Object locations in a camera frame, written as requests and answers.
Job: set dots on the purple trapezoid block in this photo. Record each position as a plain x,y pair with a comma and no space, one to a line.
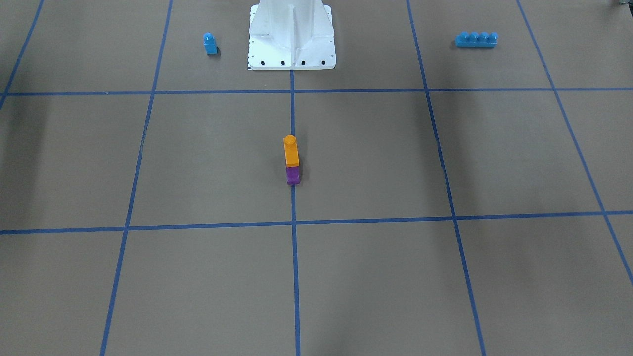
293,175

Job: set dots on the orange trapezoid block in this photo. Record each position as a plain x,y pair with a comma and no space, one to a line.
290,149

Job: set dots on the brown paper table mat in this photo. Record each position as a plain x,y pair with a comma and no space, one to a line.
453,201

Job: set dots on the small blue block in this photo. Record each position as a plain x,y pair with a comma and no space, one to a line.
210,44

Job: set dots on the flat blue block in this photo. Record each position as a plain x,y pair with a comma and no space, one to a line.
476,40

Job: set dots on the white metal base plate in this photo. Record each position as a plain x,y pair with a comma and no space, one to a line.
291,35

